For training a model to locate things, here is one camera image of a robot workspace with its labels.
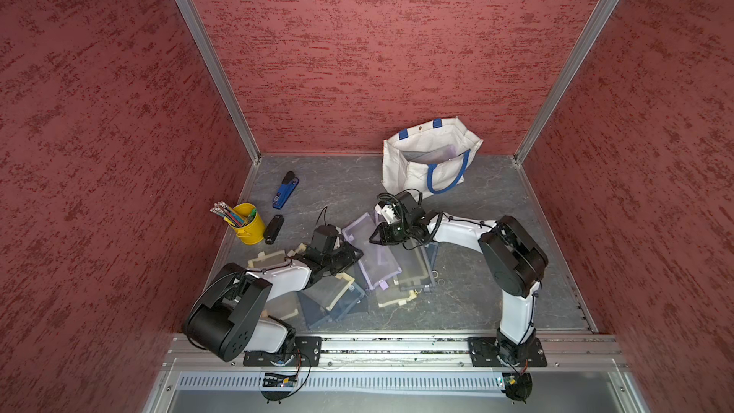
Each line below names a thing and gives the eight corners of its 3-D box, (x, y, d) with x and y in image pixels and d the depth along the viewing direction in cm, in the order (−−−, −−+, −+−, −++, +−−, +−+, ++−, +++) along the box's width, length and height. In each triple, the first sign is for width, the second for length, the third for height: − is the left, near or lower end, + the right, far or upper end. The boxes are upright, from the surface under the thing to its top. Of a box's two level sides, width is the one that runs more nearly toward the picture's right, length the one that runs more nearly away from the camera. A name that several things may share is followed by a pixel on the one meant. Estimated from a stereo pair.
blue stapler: (270, 207, 106) (267, 200, 103) (290, 176, 116) (288, 170, 113) (282, 210, 105) (279, 203, 102) (301, 179, 115) (299, 172, 112)
